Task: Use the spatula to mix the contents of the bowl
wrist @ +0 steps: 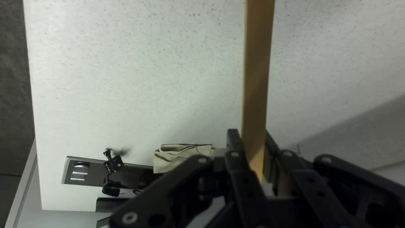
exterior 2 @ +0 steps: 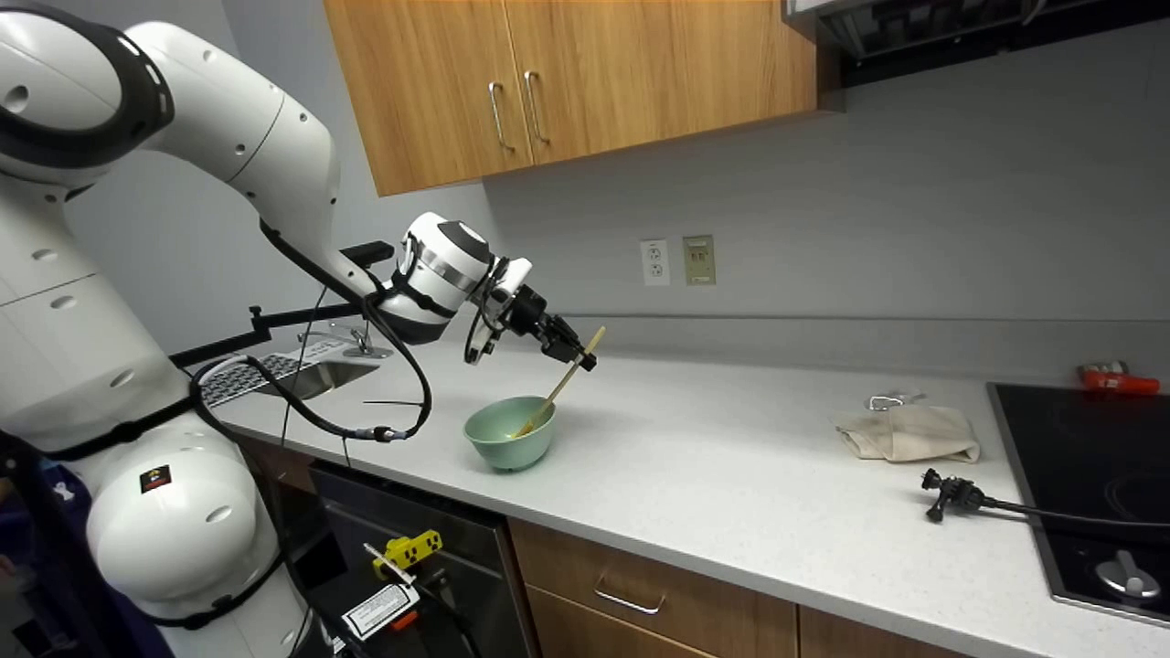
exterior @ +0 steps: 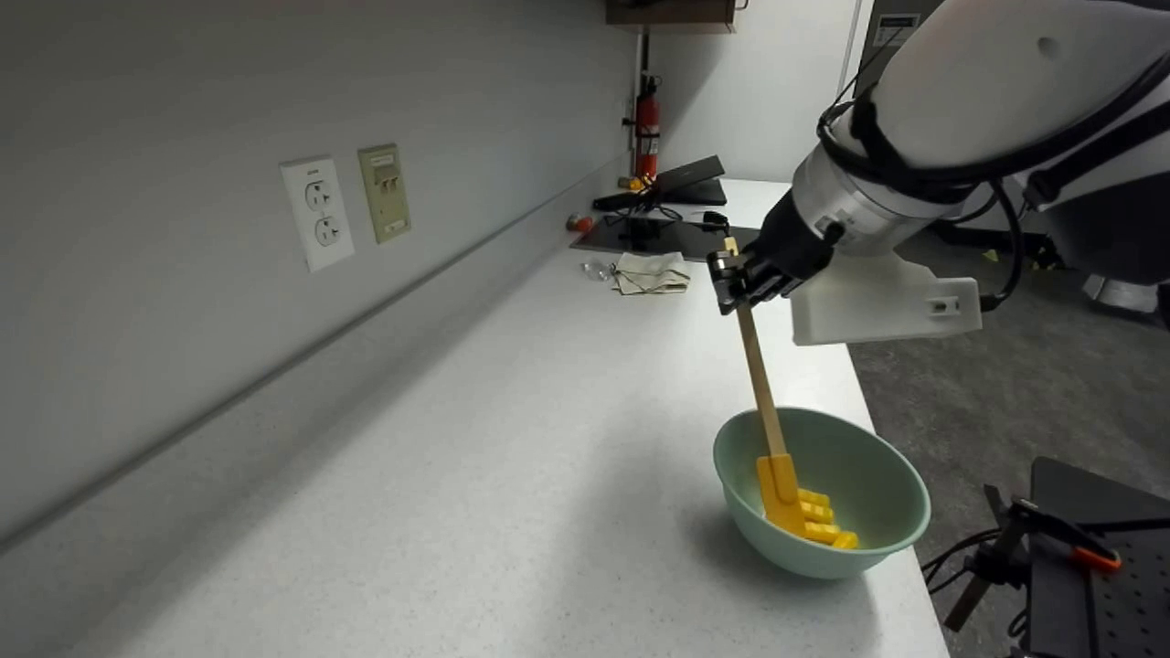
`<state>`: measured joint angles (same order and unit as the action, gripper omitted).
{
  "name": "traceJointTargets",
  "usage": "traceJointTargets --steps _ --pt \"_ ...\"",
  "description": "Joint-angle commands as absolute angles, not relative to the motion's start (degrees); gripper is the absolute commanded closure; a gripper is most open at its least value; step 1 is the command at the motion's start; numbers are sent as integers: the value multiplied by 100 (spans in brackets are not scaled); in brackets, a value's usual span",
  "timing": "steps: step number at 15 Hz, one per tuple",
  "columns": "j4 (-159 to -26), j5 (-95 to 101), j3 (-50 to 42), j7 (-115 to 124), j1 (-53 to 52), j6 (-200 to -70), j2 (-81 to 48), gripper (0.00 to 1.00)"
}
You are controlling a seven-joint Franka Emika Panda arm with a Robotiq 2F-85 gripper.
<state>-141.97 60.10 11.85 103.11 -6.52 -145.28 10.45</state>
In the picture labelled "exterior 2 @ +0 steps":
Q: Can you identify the dark blue fabric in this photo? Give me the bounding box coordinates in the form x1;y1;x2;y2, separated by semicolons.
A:
0;434;148;658

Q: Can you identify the black stereo camera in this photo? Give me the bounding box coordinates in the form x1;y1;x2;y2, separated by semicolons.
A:
338;236;397;272

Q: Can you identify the yellow black clamp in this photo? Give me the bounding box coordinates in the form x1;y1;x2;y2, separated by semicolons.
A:
362;526;447;585

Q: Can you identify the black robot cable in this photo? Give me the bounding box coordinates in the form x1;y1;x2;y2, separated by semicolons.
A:
186;218;438;446

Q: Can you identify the small white plastic piece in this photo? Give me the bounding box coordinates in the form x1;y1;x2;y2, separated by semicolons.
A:
860;389;927;415

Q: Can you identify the metal cabinet door handle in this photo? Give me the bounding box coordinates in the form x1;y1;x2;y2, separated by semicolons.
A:
487;78;524;159
524;67;557;153

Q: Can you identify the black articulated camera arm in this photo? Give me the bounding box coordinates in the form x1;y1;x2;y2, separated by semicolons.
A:
168;236;397;368

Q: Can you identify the mint green bowl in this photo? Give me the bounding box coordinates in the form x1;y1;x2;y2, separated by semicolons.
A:
460;391;563;474

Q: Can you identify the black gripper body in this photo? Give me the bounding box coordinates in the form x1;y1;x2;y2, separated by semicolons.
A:
502;284;566;348

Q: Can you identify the white wall power outlet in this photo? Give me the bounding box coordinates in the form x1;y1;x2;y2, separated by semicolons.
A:
638;236;671;294

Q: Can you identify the white red handheld device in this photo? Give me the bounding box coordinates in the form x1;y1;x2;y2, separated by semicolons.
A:
338;581;425;642

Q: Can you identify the beige crumpled cloth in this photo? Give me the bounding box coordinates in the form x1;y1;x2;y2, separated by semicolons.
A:
832;397;982;467

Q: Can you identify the dark range hood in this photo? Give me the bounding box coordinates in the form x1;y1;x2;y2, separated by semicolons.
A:
781;0;1170;90

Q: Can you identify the small red object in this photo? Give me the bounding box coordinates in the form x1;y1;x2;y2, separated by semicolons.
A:
1073;357;1161;397

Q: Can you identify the wooden base cabinet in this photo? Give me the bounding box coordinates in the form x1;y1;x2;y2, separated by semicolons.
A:
507;524;965;658

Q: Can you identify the black glass stovetop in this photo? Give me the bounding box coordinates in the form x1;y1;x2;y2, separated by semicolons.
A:
982;381;1170;633

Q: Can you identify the silver stove knob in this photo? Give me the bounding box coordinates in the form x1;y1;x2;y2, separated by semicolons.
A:
1094;549;1161;604

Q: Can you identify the wooden wall cabinet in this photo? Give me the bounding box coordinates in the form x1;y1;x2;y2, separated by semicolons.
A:
323;0;820;198

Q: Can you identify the black dishwasher front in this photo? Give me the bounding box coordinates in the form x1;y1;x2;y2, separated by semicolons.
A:
307;467;541;658

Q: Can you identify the metal drawer handle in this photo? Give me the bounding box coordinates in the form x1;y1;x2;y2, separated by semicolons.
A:
592;585;667;618

